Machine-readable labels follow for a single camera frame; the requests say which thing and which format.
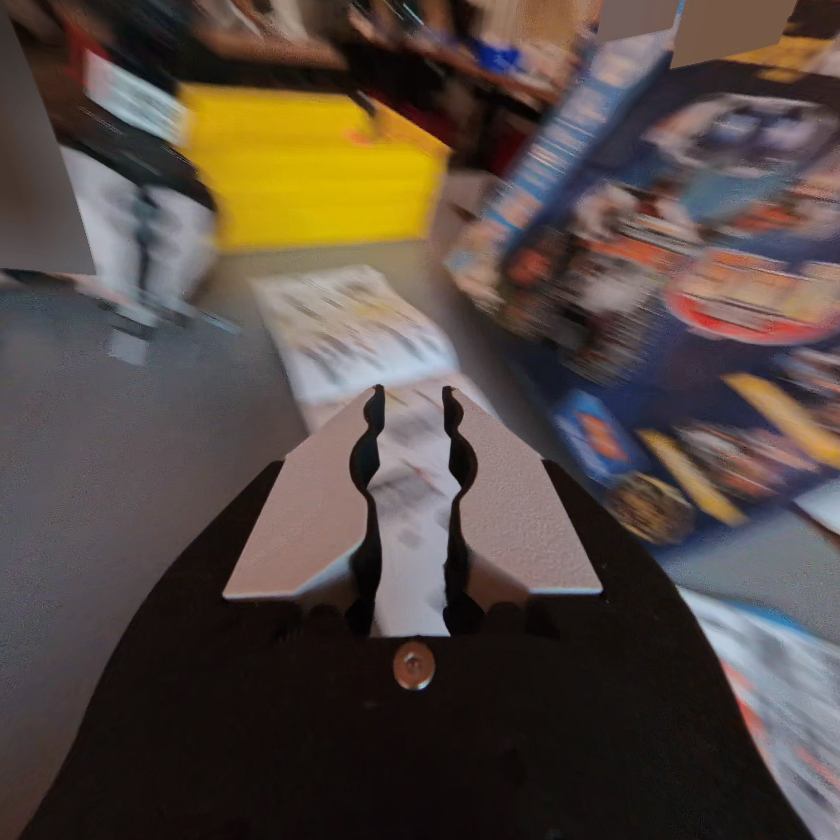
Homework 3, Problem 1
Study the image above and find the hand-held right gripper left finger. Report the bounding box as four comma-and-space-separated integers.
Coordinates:
222, 386, 386, 636

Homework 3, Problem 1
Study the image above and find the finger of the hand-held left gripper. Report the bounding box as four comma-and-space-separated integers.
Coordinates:
152, 187, 219, 316
61, 147, 145, 326

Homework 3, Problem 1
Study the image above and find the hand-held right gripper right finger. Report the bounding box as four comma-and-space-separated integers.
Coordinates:
441, 386, 605, 636

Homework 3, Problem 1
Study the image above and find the grey desk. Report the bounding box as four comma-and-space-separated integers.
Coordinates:
0, 171, 840, 840

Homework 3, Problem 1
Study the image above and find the yellow plastic bin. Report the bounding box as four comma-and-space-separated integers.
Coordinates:
177, 82, 454, 253

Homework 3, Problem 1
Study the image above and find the open instruction booklet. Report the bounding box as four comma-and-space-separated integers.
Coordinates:
249, 264, 506, 637

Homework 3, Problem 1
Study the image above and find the blue robot kit box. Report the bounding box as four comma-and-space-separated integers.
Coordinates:
446, 29, 840, 549

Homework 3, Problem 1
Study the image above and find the colour printed paper sheet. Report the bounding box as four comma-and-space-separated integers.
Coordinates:
679, 587, 840, 840

